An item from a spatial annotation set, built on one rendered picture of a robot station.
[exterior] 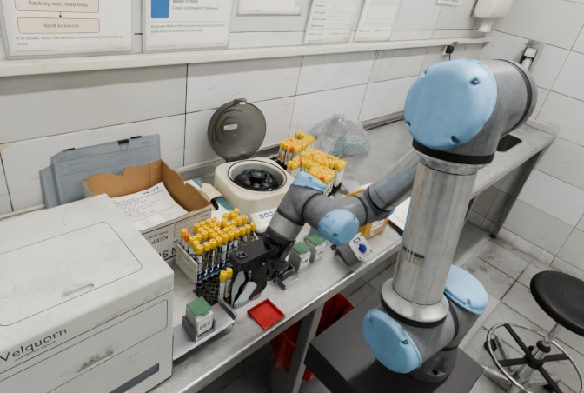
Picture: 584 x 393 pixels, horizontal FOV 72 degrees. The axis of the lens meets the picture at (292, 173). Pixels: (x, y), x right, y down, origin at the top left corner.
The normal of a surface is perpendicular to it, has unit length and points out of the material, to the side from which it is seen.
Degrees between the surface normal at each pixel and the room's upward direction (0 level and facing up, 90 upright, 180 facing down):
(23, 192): 90
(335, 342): 4
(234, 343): 0
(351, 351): 4
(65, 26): 94
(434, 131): 82
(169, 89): 90
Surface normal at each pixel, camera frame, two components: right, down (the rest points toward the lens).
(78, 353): 0.69, 0.46
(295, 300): 0.17, -0.85
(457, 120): -0.78, 0.05
